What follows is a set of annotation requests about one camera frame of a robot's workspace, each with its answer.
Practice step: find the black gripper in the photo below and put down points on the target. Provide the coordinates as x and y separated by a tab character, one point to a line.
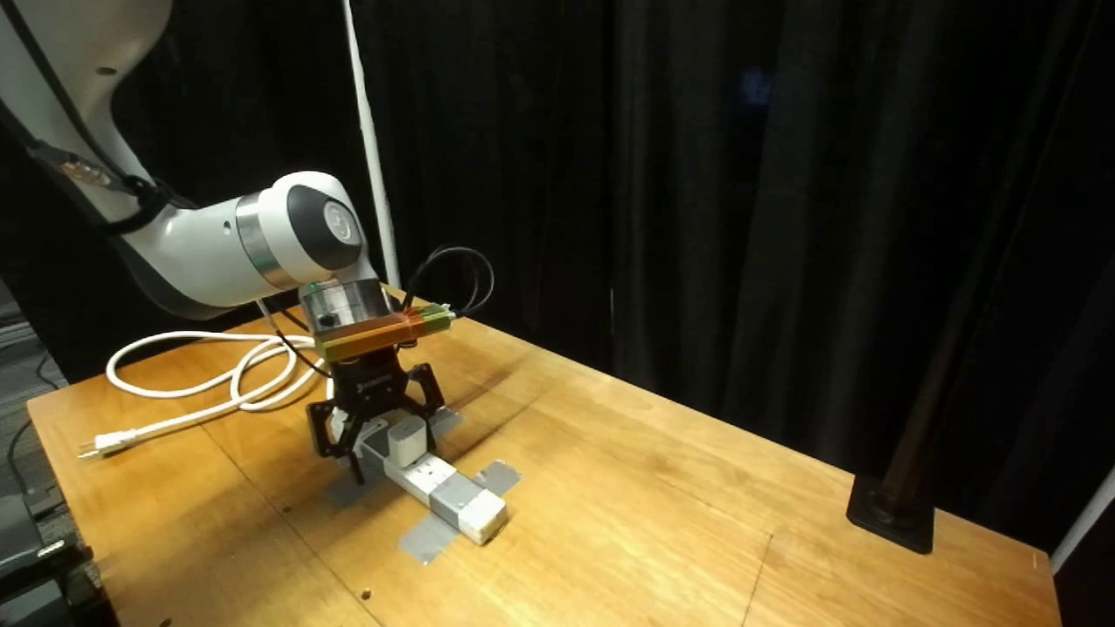
377	384

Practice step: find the white charger head cube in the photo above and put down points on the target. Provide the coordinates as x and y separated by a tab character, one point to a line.
402	439

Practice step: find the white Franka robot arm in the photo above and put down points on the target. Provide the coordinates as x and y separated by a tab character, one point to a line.
212	249

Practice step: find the white power strip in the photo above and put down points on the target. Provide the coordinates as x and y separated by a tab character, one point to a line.
448	493

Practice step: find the thin white pole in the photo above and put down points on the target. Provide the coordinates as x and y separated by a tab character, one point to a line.
371	126

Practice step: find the black curtain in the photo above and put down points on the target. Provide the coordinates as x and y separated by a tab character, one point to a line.
699	176

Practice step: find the slanted white pole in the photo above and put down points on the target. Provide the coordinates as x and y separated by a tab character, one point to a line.
1085	519

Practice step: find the long grey duct tape strip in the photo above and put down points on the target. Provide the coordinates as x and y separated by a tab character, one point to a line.
448	420

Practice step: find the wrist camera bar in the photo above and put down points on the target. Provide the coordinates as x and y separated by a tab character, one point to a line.
386	333

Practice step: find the short grey duct tape strip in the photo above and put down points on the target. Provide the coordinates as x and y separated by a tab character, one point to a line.
434	540

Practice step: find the upright frame pole with base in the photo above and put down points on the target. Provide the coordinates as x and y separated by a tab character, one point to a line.
893	509

